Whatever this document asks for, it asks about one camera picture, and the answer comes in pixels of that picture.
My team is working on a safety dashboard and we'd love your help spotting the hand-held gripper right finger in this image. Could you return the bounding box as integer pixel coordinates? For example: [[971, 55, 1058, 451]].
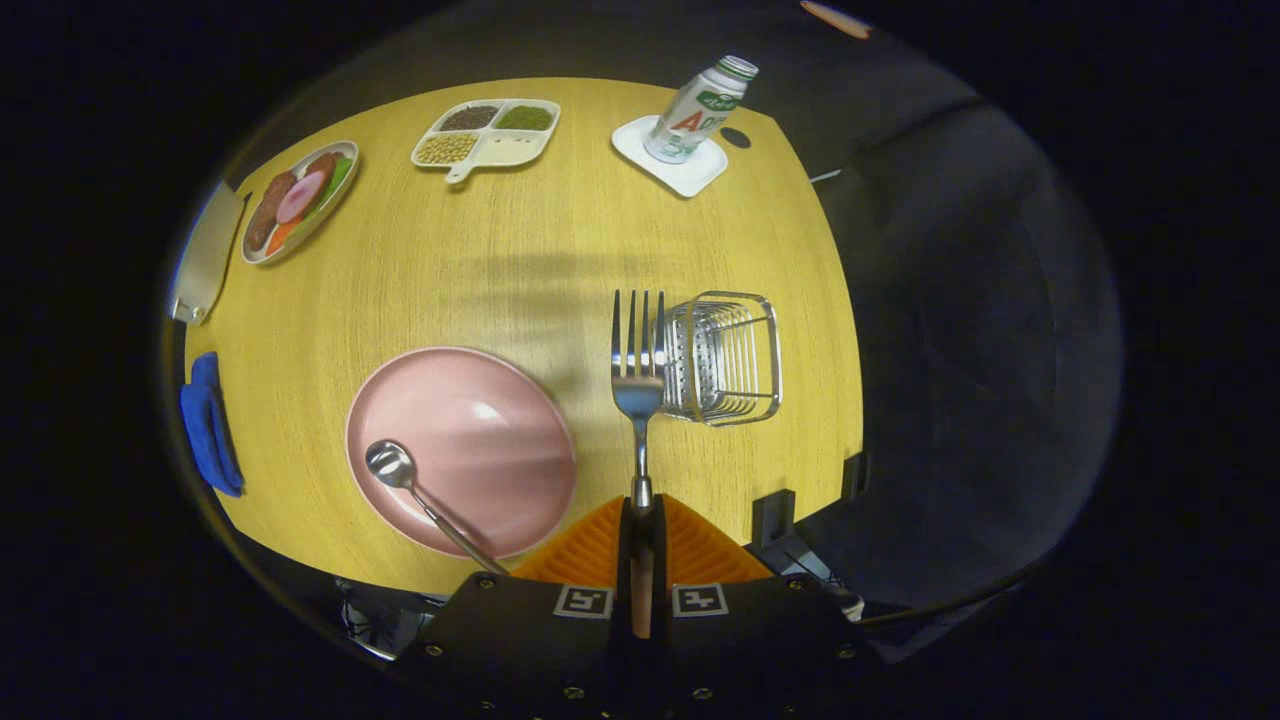
[[645, 495, 881, 720]]

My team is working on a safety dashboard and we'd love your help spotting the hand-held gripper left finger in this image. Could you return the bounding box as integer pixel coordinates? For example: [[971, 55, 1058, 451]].
[[395, 495, 641, 720]]

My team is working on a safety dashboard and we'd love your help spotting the silver spoon wooden handle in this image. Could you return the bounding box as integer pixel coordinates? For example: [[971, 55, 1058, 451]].
[[365, 440, 511, 577]]

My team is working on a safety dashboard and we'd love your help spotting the silver fork wooden handle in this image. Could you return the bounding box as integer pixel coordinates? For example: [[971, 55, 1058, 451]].
[[610, 290, 668, 641]]

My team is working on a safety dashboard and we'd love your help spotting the pink round plate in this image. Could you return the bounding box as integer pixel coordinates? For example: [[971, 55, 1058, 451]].
[[345, 346, 578, 560]]

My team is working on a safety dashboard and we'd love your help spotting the blue cloth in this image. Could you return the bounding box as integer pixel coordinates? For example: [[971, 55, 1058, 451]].
[[180, 351, 246, 498]]

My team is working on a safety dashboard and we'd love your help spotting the white square coaster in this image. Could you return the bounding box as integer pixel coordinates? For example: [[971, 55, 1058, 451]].
[[611, 115, 729, 199]]

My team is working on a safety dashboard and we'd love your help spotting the white oval food plate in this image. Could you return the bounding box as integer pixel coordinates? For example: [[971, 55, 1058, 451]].
[[241, 140, 360, 266]]

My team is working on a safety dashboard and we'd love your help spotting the white divided bean tray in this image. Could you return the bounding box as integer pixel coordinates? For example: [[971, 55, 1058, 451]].
[[411, 98, 562, 186]]

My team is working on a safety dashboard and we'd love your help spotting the pink ham slice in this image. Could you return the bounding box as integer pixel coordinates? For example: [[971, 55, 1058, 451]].
[[276, 171, 329, 225]]

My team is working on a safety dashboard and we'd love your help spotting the large brown meat piece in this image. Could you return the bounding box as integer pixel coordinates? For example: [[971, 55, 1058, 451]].
[[247, 172, 298, 251]]

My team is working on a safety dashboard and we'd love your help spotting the white toaster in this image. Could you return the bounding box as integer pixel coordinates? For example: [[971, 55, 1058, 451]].
[[167, 180, 246, 325]]

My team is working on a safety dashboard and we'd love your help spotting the white plastic bottle green cap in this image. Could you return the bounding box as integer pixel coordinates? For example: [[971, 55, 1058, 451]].
[[643, 55, 760, 165]]

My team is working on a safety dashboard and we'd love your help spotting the silver wire cutlery basket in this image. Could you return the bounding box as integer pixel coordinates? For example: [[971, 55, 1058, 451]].
[[660, 291, 783, 428]]

